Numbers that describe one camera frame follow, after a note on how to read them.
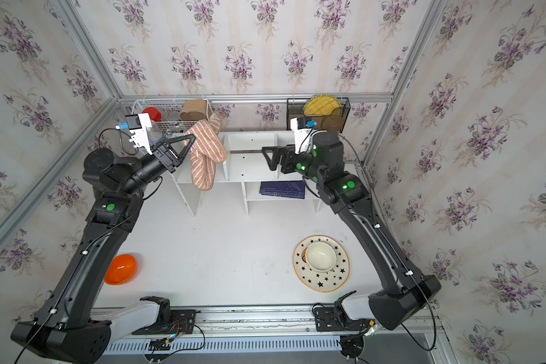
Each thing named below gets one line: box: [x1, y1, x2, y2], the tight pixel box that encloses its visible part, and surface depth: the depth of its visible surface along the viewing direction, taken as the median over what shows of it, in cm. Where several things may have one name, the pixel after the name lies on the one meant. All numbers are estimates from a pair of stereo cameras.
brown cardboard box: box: [178, 99, 208, 122], surface depth 91 cm
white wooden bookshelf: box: [171, 130, 323, 217], surface depth 86 cm
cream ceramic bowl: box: [305, 241, 337, 273], surface depth 86 cm
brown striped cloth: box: [184, 112, 228, 192], surface depth 58 cm
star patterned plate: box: [292, 235, 351, 293], surface depth 84 cm
